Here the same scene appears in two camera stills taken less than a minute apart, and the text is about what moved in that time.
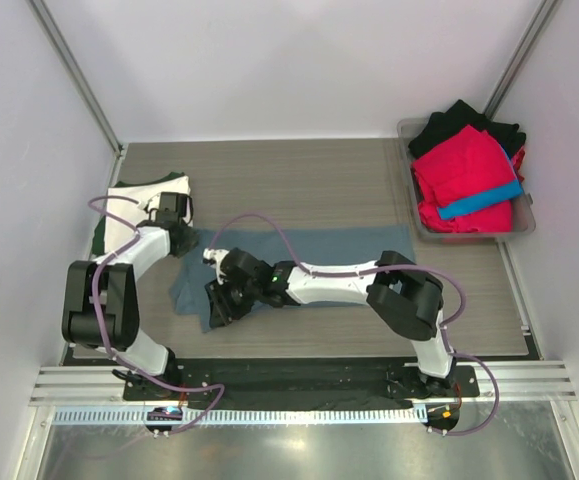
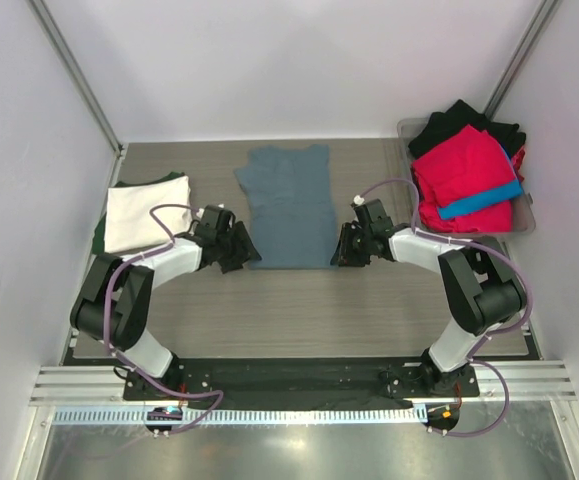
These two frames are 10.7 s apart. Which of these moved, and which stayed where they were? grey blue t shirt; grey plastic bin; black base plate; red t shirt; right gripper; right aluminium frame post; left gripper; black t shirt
Moved: left gripper; grey blue t shirt; right gripper
Stayed: right aluminium frame post; black base plate; red t shirt; grey plastic bin; black t shirt
